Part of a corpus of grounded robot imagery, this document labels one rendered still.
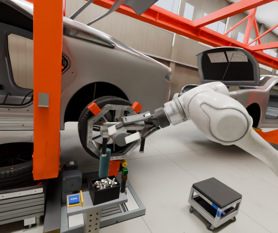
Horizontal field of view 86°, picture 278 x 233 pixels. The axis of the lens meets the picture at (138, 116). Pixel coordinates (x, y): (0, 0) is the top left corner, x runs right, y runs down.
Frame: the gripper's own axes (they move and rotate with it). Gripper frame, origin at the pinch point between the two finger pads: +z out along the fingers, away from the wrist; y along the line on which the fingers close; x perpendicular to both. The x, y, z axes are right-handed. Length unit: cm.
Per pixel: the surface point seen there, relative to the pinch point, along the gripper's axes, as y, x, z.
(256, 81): -293, -133, -209
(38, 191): -44, -5, 103
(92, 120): -44, -45, 42
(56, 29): 11, -83, 24
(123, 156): -85, -18, 40
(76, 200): -43, 12, 63
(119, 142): -59, -23, 30
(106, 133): -40, -26, 29
